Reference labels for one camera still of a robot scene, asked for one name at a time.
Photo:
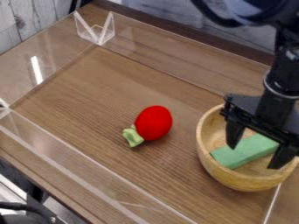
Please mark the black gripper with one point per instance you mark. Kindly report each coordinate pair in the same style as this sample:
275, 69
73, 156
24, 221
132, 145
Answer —
268, 121

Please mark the green rectangular block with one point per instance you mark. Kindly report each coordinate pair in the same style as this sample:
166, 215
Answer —
252, 148

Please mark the brown wooden bowl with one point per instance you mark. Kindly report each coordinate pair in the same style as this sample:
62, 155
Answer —
249, 178

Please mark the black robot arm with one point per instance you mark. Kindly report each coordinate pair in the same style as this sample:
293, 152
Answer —
279, 14

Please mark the red plush strawberry toy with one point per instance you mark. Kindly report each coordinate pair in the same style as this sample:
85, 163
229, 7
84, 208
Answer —
150, 126

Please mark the clear acrylic enclosure wall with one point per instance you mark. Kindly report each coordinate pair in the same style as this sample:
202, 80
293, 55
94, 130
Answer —
74, 84

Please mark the black metal bracket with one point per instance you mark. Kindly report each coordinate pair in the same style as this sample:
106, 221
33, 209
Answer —
41, 214

